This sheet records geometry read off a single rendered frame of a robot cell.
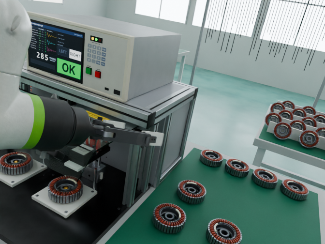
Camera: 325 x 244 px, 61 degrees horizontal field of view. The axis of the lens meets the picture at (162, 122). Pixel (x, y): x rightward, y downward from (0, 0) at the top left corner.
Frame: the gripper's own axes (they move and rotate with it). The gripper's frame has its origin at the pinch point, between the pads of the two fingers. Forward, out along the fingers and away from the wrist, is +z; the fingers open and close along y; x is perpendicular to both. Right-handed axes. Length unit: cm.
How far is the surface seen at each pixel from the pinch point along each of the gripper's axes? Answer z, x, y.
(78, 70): 3.6, 14.1, -36.5
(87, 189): 13.1, -25.9, -31.4
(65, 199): 3.1, -27.3, -28.7
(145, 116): 11.9, 3.9, -10.0
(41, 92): 11, 4, -73
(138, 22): 471, 239, -536
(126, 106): 10.4, 5.8, -17.0
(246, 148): 270, -15, -80
